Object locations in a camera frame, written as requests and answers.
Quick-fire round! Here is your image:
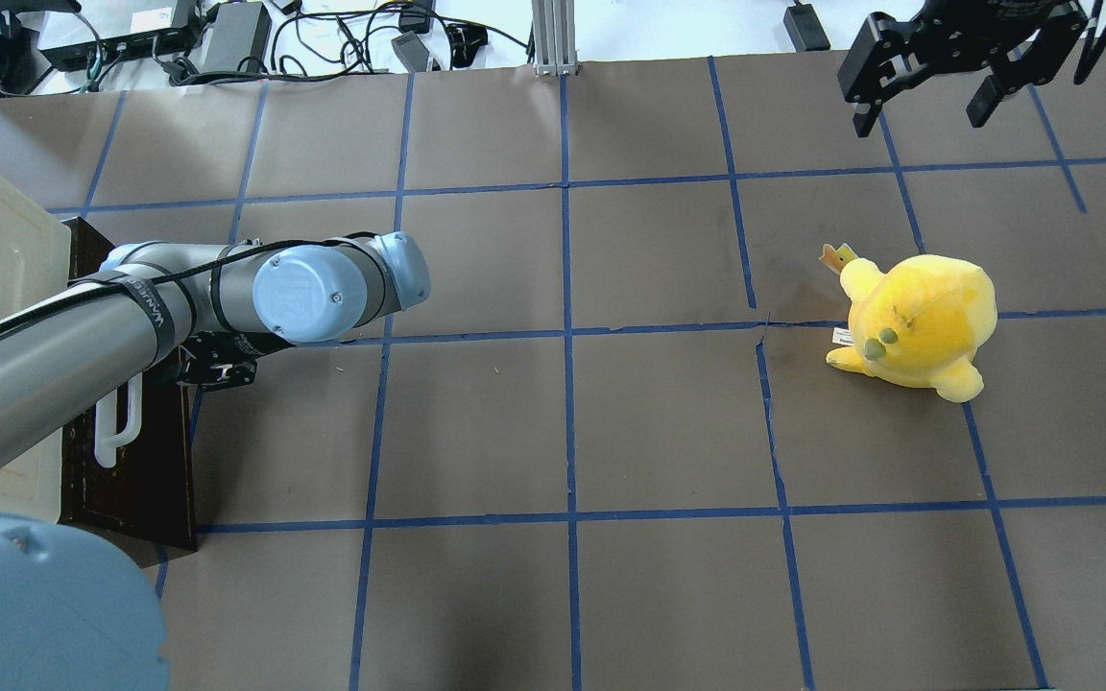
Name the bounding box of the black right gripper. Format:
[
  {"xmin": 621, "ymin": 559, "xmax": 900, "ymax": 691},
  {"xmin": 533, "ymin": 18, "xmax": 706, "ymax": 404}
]
[{"xmin": 837, "ymin": 1, "xmax": 1091, "ymax": 137}]

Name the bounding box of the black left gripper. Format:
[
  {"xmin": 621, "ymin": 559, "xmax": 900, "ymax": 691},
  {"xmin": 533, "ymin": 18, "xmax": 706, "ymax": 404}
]
[{"xmin": 145, "ymin": 332, "xmax": 294, "ymax": 392}]

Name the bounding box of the dark wooden drawer cabinet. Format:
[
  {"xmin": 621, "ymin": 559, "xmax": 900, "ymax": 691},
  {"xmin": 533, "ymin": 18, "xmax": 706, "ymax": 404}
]
[{"xmin": 59, "ymin": 217, "xmax": 199, "ymax": 553}]

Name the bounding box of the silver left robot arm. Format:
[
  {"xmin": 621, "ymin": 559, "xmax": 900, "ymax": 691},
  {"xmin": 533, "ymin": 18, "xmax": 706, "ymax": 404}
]
[{"xmin": 0, "ymin": 231, "xmax": 434, "ymax": 690}]

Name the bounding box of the yellow plush toy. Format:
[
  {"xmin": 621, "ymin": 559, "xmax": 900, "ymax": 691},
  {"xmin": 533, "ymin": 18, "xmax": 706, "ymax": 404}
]
[{"xmin": 820, "ymin": 244, "xmax": 999, "ymax": 404}]

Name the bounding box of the black power adapter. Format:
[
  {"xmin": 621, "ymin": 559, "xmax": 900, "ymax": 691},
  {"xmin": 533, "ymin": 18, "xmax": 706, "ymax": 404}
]
[{"xmin": 199, "ymin": 1, "xmax": 272, "ymax": 73}]

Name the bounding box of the aluminium frame post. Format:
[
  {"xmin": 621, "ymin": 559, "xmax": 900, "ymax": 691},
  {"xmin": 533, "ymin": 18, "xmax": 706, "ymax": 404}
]
[{"xmin": 530, "ymin": 0, "xmax": 581, "ymax": 76}]

